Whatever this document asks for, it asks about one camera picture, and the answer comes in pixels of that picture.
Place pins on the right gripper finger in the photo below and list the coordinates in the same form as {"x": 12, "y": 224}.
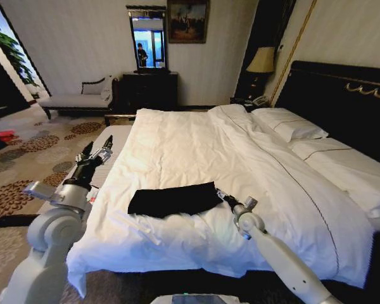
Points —
{"x": 220, "y": 193}

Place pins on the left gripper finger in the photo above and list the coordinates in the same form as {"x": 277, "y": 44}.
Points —
{"x": 86, "y": 152}
{"x": 105, "y": 152}

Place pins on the black garment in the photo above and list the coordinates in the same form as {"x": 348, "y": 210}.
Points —
{"x": 174, "y": 199}

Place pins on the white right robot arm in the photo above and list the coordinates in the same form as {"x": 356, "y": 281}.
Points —
{"x": 272, "y": 247}

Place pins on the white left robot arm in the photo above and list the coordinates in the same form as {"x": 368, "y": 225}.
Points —
{"x": 50, "y": 231}

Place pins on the dark bed bench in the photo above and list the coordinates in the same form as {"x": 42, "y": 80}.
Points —
{"x": 118, "y": 118}

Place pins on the white duvet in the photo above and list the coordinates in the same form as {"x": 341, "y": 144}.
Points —
{"x": 193, "y": 152}

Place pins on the white chaise longue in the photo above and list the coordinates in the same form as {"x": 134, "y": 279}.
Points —
{"x": 73, "y": 101}

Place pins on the white cushion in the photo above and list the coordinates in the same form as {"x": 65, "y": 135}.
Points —
{"x": 107, "y": 88}

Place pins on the dark wooden dresser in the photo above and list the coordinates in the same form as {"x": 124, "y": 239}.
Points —
{"x": 150, "y": 92}

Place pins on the red object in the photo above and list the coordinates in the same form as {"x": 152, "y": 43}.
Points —
{"x": 4, "y": 135}

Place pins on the dark nightstand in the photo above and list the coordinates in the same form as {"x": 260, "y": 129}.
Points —
{"x": 240, "y": 99}

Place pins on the small white pillow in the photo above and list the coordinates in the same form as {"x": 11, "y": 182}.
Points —
{"x": 291, "y": 125}

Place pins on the white telephone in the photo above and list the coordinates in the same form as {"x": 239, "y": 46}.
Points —
{"x": 258, "y": 100}

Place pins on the dark wooden cabinet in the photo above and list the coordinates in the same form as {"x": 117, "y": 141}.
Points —
{"x": 3, "y": 95}

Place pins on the person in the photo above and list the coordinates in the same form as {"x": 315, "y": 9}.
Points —
{"x": 142, "y": 55}

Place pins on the white robot front shell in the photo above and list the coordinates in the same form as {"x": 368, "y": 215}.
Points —
{"x": 193, "y": 299}

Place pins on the dark framed mirror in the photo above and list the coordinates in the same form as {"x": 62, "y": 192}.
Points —
{"x": 149, "y": 38}

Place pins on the large white pillow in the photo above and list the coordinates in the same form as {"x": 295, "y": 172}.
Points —
{"x": 351, "y": 171}

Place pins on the green plant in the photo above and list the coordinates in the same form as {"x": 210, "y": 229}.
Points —
{"x": 9, "y": 50}

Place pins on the table lamp with beige shade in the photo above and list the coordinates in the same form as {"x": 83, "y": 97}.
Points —
{"x": 261, "y": 61}

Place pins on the dark headboard with gold trim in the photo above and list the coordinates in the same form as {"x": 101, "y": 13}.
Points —
{"x": 342, "y": 104}

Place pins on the framed painting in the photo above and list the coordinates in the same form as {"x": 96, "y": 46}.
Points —
{"x": 187, "y": 20}

